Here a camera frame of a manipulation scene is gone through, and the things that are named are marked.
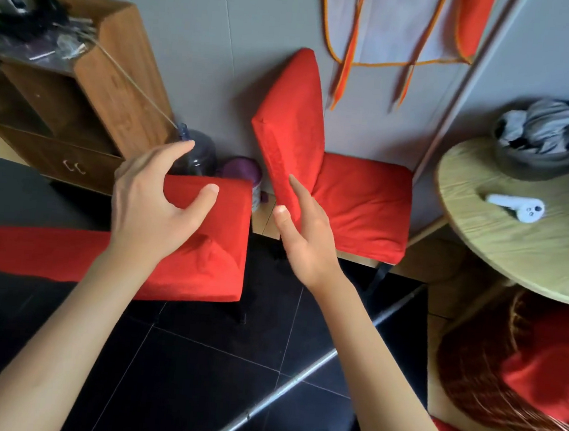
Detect grey crumpled cloth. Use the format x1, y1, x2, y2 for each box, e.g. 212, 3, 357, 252
492, 94, 569, 175

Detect purple lidded container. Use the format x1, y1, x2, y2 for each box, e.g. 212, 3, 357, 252
214, 155, 266, 215

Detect white handheld device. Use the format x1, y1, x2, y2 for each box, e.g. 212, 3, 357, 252
483, 192, 547, 226

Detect red covered chair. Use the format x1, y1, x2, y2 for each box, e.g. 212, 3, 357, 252
238, 44, 425, 284
0, 158, 255, 325

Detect grey apron with orange trim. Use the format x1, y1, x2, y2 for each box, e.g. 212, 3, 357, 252
313, 0, 498, 125

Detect person's right forearm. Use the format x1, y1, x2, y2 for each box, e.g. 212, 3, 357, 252
290, 269, 483, 431

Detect person's right hand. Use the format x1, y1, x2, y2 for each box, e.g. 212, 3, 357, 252
266, 172, 352, 296

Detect metal pole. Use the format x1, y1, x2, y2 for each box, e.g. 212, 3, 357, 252
196, 265, 429, 431

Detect brown wicker basket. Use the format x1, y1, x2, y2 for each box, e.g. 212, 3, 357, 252
429, 280, 569, 431

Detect person's left hand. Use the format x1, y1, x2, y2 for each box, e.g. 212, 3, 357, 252
106, 134, 224, 268

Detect brown wooden cabinet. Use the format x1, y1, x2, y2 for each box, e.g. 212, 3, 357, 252
0, 0, 191, 202

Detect grey basin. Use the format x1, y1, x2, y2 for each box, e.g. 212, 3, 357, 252
489, 119, 569, 185

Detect clear plastic wrappers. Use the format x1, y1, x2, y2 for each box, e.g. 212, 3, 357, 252
27, 13, 100, 66

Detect red cloth in basket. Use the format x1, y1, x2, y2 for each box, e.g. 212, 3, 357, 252
494, 301, 569, 431

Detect large clear water bottle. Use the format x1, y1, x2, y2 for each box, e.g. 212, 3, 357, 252
169, 122, 221, 180

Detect thin clear tube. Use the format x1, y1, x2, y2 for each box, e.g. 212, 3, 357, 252
77, 32, 188, 130

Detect round wooden table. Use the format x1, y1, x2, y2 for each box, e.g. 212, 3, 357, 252
424, 132, 569, 308

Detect person's left forearm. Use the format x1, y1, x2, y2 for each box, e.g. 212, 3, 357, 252
0, 235, 149, 431

